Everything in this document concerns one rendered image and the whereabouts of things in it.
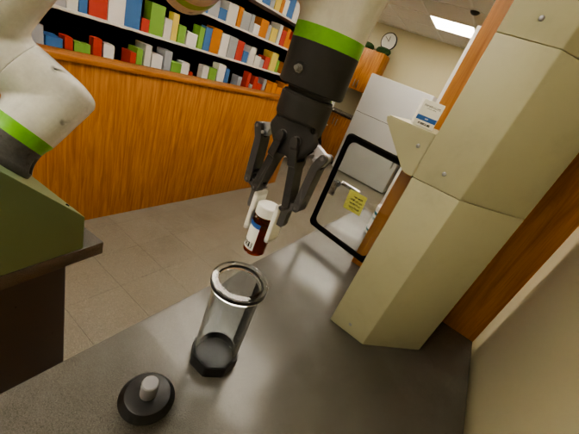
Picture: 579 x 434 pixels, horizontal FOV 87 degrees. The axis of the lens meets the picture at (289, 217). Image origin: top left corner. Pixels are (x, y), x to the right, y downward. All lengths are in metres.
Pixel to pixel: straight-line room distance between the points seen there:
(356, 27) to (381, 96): 5.50
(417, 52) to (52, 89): 6.15
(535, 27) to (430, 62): 5.78
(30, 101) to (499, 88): 0.95
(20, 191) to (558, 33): 1.03
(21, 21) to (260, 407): 0.90
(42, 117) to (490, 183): 0.97
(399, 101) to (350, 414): 5.37
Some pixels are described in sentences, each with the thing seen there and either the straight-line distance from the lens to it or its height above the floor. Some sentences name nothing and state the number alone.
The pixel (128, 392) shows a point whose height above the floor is 0.98.
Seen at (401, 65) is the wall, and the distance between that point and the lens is 6.63.
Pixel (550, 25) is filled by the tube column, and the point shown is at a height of 1.74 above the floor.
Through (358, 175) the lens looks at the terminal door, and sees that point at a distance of 1.14.
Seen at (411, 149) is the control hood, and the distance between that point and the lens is 0.75.
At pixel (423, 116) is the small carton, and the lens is 0.83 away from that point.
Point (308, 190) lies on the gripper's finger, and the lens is 0.45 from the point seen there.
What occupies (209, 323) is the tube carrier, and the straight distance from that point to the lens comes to 0.63.
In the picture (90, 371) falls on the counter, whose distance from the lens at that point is 0.72.
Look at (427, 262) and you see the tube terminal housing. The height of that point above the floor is 1.25.
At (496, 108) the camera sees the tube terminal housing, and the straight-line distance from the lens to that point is 0.74.
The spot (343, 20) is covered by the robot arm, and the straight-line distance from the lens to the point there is 0.41.
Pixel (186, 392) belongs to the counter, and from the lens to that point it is 0.70.
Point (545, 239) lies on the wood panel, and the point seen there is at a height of 1.35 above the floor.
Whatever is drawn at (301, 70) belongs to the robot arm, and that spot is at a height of 1.53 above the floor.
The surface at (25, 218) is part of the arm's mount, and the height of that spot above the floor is 1.07.
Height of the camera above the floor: 1.54
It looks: 26 degrees down
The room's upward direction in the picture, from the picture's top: 22 degrees clockwise
